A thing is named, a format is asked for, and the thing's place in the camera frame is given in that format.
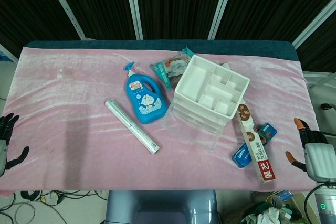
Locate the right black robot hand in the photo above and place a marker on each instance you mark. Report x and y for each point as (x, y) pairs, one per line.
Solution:
(320, 155)

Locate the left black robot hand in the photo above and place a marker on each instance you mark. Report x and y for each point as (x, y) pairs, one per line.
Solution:
(5, 132)

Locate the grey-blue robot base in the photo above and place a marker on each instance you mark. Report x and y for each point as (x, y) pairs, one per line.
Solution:
(160, 208)

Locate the white compartment organizer tray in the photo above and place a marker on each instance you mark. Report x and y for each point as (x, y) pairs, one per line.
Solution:
(199, 74)

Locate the small blue snack packet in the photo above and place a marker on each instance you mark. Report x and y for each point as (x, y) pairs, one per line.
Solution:
(269, 130)

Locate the long baking paper box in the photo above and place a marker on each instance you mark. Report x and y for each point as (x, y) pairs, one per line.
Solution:
(253, 140)

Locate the bin with rubbish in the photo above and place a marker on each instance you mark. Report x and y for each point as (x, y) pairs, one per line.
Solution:
(273, 208)

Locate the white metal rack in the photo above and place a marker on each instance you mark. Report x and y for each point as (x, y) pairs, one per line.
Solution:
(320, 78)

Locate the blue Oreo cookie packet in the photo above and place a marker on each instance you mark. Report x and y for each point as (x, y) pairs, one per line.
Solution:
(240, 157)

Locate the pink velvet cloth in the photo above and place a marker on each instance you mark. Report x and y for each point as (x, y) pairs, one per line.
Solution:
(78, 98)

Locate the silver cling film roll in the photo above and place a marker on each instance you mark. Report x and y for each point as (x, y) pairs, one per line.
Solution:
(131, 127)

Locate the white tube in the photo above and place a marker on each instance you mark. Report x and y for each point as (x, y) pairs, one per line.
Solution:
(225, 65)

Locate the blue cartoon pump bottle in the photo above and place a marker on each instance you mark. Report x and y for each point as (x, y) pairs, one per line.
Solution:
(145, 98)

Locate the teal snack packet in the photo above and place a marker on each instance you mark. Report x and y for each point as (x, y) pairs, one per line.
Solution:
(168, 70)

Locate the white partition post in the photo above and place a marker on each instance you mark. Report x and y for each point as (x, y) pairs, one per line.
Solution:
(221, 6)
(315, 22)
(65, 6)
(134, 6)

